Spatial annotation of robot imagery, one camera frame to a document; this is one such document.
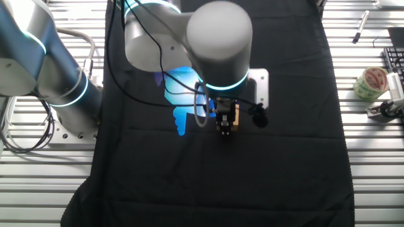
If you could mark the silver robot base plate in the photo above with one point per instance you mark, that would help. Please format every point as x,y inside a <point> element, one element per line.
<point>72,140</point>

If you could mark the black cloth with blue print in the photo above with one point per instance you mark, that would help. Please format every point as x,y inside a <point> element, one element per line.
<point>284,173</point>

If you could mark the black keyboard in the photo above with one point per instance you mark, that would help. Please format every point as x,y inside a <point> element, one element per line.
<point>393,56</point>

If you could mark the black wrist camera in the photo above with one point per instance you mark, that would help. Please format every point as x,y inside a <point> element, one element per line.
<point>260,119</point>

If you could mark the black flat panel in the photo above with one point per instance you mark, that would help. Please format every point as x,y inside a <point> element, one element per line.
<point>397,37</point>

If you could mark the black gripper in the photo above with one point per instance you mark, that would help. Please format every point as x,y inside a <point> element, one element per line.
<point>224,107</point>

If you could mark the clear tape roll red print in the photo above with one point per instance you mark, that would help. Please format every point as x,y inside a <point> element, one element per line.
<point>360,86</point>

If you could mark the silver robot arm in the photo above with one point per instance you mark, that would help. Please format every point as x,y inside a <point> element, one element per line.
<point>217,44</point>

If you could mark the small hex key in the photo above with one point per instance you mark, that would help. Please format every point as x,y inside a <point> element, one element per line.
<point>373,42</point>

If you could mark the grey flat device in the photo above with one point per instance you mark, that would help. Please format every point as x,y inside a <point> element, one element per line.
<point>389,3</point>

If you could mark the small wooden block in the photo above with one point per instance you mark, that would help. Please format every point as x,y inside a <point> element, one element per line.
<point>235,121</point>

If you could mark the silver marker pen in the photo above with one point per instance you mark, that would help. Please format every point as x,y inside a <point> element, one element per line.
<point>361,26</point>

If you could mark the silver depth camera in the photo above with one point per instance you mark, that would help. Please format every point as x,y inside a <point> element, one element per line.
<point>396,88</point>

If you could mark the camera stand with clamp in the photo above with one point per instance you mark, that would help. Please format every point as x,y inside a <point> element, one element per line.
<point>377,112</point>

